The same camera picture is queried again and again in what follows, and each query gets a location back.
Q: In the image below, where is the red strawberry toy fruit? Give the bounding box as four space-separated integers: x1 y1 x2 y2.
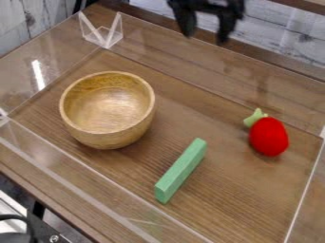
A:
243 108 289 157

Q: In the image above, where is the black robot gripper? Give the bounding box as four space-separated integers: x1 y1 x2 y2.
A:
168 0 245 45

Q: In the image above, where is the light wooden bowl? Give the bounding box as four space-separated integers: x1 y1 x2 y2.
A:
59 71 157 149

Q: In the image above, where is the black table leg bracket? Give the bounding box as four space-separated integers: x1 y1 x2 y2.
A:
27 201 71 243

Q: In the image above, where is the black cable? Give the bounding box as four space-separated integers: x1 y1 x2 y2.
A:
0 214 38 243

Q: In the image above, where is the clear acrylic corner bracket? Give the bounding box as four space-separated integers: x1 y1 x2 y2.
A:
78 12 124 49

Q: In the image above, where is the clear acrylic front wall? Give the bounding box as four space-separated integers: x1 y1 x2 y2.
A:
0 110 213 243

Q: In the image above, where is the green rectangular block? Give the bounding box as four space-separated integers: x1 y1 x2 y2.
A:
154 138 208 204

